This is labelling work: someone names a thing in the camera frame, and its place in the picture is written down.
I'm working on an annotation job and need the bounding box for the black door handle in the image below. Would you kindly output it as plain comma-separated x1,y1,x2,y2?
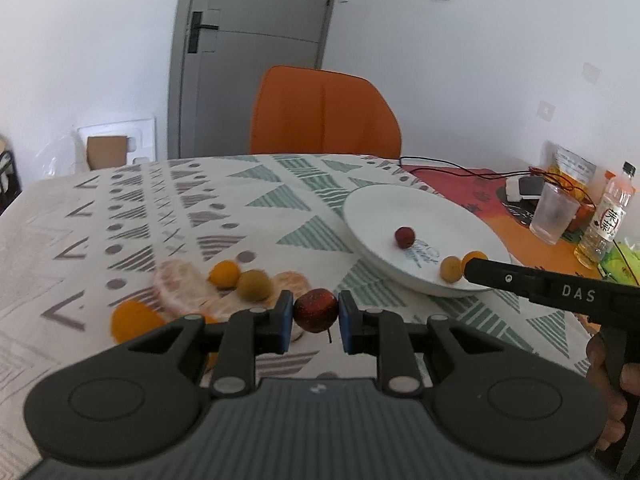
186,11,220,55

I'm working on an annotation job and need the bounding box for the black cable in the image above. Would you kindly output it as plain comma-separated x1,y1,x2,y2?
398,155,551,186

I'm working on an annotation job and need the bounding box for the clear plastic cup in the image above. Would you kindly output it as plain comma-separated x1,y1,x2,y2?
529,182,580,246

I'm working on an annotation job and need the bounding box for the green packet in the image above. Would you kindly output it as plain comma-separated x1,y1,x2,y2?
600,242,640,287

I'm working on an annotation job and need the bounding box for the white charger device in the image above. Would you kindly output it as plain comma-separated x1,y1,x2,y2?
504,175,547,204

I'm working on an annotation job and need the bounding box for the small red apple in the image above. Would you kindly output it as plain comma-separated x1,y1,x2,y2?
292,288,339,345

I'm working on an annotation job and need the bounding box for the grey door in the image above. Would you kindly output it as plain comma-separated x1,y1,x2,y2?
167,0,343,159

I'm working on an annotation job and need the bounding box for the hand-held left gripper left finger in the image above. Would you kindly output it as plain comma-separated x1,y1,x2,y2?
127,290,295,401

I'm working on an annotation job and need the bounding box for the orange chair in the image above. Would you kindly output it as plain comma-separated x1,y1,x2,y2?
249,65,403,159

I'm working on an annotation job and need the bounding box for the red orange cloth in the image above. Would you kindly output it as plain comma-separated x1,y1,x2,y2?
400,162,640,288

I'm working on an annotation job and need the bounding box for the plastic drink bottle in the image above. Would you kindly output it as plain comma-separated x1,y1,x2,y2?
574,161,637,270

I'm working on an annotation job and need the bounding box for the clear plastic bag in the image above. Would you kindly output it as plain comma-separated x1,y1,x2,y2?
39,135,87,177

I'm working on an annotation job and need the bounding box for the yellow green round fruit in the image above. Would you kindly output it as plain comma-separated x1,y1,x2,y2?
236,269,274,303

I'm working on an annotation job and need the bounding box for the patterned tablecloth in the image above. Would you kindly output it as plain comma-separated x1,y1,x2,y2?
0,154,601,480

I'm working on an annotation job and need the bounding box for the person's right hand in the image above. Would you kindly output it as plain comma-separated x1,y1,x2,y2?
575,312,640,453

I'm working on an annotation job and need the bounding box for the brownish yellow round fruit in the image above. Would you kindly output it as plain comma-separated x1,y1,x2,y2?
440,256,464,284

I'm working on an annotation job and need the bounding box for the white plate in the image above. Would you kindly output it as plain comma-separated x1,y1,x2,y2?
343,184,513,297

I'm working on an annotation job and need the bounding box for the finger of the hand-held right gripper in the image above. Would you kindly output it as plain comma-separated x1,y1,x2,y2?
462,258,543,306

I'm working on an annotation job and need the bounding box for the yellow snack bag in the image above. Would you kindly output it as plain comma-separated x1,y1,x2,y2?
545,142,597,241

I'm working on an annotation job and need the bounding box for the brown cardboard box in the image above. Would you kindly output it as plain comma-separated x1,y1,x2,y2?
87,135,129,171

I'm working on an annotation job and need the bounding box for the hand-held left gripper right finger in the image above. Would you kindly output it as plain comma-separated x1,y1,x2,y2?
337,290,507,397

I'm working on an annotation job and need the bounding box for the white foam packaging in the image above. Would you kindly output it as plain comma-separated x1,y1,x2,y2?
76,117,157,173

